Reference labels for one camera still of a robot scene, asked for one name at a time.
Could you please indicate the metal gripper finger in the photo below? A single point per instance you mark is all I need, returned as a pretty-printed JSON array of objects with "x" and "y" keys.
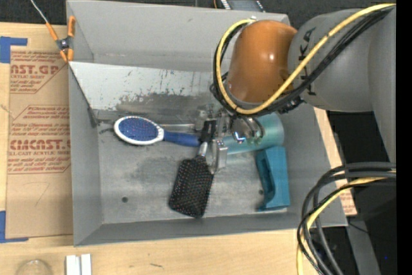
[
  {"x": 210, "y": 129},
  {"x": 220, "y": 154}
]

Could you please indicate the black hairbrush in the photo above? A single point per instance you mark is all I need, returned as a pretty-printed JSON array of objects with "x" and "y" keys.
[{"x": 191, "y": 188}]

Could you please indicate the teal plastic block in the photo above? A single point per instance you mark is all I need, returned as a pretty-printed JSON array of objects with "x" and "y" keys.
[{"x": 277, "y": 177}]

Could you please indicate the blue and white hairbrush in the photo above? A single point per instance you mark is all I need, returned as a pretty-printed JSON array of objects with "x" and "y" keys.
[{"x": 138, "y": 130}]

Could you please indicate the grey metal bin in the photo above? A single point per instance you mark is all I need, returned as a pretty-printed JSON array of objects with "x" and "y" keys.
[{"x": 145, "y": 177}]

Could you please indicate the brown cardboard board red print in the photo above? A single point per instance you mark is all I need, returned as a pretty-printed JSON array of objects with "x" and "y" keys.
[{"x": 38, "y": 190}]

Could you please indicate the clear glass cup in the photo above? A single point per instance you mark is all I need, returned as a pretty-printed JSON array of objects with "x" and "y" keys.
[{"x": 33, "y": 268}]

